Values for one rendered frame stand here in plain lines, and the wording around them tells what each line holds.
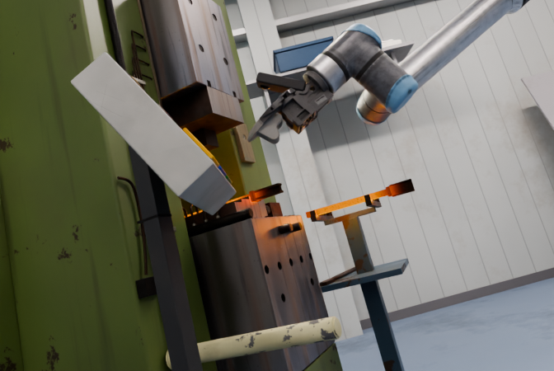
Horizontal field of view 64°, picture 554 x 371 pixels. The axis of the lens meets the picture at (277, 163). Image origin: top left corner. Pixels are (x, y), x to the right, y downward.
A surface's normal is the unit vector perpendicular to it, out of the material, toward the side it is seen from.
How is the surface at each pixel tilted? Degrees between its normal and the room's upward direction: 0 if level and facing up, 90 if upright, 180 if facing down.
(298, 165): 90
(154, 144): 90
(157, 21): 90
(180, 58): 90
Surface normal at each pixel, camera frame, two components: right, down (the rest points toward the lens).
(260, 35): -0.01, -0.21
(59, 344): -0.43, -0.08
